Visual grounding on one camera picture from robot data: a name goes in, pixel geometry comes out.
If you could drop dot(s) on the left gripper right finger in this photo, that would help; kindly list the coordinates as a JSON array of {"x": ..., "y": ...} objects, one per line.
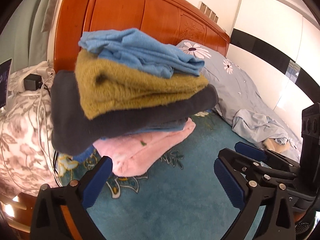
[{"x": 250, "y": 184}]

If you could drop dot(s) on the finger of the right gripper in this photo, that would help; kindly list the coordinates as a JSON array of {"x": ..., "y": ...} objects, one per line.
[{"x": 269, "y": 157}]

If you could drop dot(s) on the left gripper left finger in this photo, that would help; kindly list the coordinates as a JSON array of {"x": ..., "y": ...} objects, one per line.
[{"x": 48, "y": 221}]

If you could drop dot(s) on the blue fleece garment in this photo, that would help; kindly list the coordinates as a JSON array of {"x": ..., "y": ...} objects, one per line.
[{"x": 140, "y": 51}]

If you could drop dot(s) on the beige fuzzy sweater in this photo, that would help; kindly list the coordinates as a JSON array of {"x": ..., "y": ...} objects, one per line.
[{"x": 271, "y": 144}]

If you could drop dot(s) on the light blue shirt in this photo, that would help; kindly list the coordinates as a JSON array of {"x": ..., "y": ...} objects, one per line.
[{"x": 255, "y": 127}]

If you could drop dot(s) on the teal floral bed blanket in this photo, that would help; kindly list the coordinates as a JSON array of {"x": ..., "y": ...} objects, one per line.
[{"x": 179, "y": 197}]

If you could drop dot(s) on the grey floral cloth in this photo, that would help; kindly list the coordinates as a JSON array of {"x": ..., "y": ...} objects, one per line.
[{"x": 26, "y": 146}]

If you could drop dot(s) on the floral light blue duvet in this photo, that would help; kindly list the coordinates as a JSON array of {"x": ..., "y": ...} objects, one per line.
[{"x": 236, "y": 90}]

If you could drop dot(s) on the dark grey folded garment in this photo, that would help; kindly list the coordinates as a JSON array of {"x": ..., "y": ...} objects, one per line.
[{"x": 73, "y": 133}]

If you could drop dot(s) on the pink fleece garment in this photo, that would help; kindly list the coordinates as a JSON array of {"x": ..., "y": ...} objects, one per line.
[{"x": 133, "y": 155}]

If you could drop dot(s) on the white black wardrobe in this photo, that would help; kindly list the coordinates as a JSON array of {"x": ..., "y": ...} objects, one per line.
[{"x": 276, "y": 42}]

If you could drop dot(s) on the black power adapter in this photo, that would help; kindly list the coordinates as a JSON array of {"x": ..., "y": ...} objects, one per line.
[{"x": 32, "y": 82}]

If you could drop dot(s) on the olive green fuzzy sweater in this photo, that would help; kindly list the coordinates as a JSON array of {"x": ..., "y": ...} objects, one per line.
[{"x": 105, "y": 85}]

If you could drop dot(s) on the dark tablet screen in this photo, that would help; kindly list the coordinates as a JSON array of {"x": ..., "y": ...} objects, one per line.
[{"x": 4, "y": 80}]

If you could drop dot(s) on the orange wooden headboard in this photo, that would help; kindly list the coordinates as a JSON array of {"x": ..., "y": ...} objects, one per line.
[{"x": 169, "y": 21}]

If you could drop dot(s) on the wall switch panel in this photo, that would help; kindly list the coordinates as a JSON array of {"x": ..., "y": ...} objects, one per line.
[{"x": 207, "y": 11}]

